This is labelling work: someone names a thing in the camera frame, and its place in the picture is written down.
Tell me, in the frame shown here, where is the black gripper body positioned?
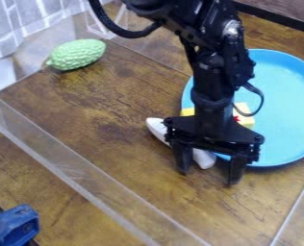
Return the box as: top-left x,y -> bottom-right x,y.
163,89 -> 264,163

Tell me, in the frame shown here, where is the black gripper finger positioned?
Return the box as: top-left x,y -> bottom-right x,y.
228,153 -> 248,185
171,142 -> 193,175

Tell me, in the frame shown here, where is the white wooden fish toy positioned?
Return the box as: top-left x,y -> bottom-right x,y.
146,117 -> 217,169

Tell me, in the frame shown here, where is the yellow butter block toy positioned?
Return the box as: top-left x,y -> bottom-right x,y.
181,102 -> 254,129

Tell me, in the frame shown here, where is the blue round plastic tray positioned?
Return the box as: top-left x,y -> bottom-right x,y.
181,48 -> 304,168

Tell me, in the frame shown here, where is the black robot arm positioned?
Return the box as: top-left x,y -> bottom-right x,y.
122,0 -> 264,185

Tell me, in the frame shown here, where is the clear acrylic barrier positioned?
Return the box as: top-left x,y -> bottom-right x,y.
0,99 -> 210,246

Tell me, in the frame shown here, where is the green bumpy gourd toy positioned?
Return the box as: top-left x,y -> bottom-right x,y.
47,39 -> 106,71

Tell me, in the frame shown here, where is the white checkered cloth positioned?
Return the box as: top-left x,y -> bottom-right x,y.
0,0 -> 87,58

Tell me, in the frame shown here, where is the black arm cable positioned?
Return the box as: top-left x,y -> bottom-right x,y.
87,0 -> 165,39

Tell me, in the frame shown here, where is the clear acrylic corner bracket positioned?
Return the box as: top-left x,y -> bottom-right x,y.
85,0 -> 129,39

